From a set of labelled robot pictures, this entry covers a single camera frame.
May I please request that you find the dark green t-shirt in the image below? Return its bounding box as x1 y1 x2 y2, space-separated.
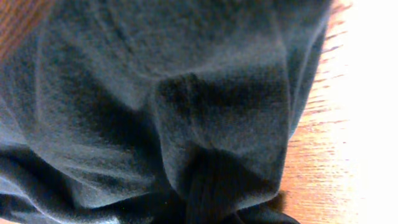
1 0 331 224

